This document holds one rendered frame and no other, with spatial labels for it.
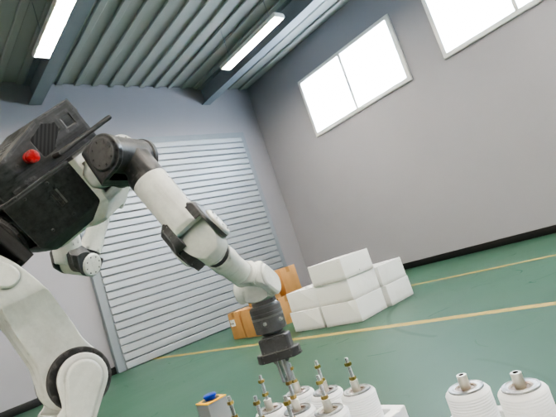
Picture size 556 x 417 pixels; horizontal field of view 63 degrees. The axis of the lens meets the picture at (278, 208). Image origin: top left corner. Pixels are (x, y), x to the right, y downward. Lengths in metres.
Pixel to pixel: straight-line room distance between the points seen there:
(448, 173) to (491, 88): 1.16
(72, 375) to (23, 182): 0.45
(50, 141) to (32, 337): 0.46
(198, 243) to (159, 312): 5.46
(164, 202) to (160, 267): 5.56
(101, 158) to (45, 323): 0.41
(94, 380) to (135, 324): 5.22
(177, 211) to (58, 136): 0.38
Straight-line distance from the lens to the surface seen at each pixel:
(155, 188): 1.10
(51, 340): 1.22
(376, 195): 7.07
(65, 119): 1.30
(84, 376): 1.18
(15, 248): 1.22
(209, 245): 1.07
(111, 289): 6.32
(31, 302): 1.20
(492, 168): 6.22
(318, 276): 3.99
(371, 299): 3.98
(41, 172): 1.23
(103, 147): 1.13
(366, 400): 1.29
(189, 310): 6.72
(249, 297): 1.26
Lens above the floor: 0.63
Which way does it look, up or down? 7 degrees up
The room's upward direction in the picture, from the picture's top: 18 degrees counter-clockwise
